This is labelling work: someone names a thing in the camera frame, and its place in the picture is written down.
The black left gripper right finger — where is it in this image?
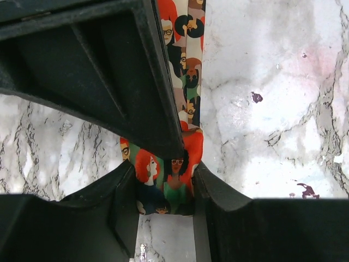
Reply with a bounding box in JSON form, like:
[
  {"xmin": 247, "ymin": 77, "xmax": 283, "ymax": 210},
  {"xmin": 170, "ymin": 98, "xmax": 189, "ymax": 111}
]
[{"xmin": 193, "ymin": 163, "xmax": 348, "ymax": 261}]

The colourful faces patterned tie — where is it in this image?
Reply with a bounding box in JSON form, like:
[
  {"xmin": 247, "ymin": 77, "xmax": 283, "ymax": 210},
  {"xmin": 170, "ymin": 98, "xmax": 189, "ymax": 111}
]
[{"xmin": 119, "ymin": 0, "xmax": 207, "ymax": 216}]

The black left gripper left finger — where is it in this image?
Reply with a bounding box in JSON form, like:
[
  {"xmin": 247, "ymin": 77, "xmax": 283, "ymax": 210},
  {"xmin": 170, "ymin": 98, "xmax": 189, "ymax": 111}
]
[{"xmin": 1, "ymin": 161, "xmax": 139, "ymax": 261}]

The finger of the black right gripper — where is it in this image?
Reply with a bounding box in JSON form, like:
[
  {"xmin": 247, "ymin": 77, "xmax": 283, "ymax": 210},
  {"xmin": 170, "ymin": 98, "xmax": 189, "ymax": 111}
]
[{"xmin": 1, "ymin": 1, "xmax": 184, "ymax": 159}]

